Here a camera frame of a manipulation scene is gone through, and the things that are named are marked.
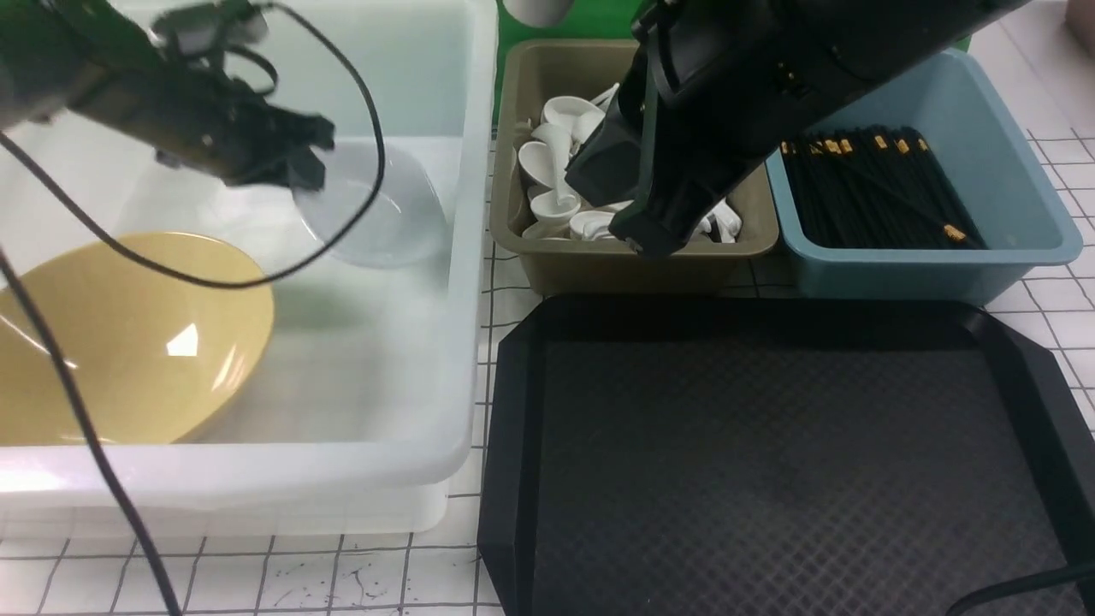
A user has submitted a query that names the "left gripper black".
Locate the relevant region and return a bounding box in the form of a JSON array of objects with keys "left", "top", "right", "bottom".
[{"left": 154, "top": 95, "right": 335, "bottom": 191}]

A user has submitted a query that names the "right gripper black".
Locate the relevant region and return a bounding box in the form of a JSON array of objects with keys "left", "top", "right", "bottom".
[{"left": 565, "top": 25, "right": 796, "bottom": 258}]

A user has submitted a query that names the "small white sauce dish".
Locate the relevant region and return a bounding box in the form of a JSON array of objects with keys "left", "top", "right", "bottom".
[{"left": 291, "top": 140, "right": 448, "bottom": 269}]

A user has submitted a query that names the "tan noodle bowl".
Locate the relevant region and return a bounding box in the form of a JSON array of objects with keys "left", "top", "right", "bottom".
[{"left": 1, "top": 233, "right": 276, "bottom": 446}]

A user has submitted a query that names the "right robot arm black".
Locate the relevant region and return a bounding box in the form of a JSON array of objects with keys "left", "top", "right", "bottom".
[{"left": 565, "top": 1, "right": 1021, "bottom": 258}]

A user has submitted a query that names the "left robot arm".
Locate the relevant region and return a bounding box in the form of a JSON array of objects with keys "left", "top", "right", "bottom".
[{"left": 1, "top": 1, "right": 334, "bottom": 191}]

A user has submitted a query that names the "olive brown spoon bin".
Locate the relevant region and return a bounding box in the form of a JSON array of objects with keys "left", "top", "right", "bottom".
[{"left": 488, "top": 38, "right": 779, "bottom": 295}]

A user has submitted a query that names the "black chopsticks pile in bin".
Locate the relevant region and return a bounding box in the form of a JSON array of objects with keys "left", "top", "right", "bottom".
[{"left": 779, "top": 125, "right": 986, "bottom": 249}]

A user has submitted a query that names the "large translucent white plastic tub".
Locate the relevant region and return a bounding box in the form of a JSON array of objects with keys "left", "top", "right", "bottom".
[{"left": 3, "top": 1, "right": 498, "bottom": 539}]

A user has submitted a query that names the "blue chopstick bin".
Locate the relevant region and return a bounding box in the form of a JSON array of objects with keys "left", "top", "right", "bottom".
[{"left": 767, "top": 50, "right": 1083, "bottom": 305}]

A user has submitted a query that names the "black plastic serving tray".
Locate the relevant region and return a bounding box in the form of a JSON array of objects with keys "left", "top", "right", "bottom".
[{"left": 477, "top": 295, "right": 1092, "bottom": 615}]

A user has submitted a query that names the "black cable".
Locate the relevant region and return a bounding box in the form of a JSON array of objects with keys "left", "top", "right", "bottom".
[
  {"left": 0, "top": 0, "right": 388, "bottom": 616},
  {"left": 945, "top": 560, "right": 1095, "bottom": 616}
]

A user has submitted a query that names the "black cable right side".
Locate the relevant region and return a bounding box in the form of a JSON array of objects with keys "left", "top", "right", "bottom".
[{"left": 945, "top": 560, "right": 1095, "bottom": 616}]

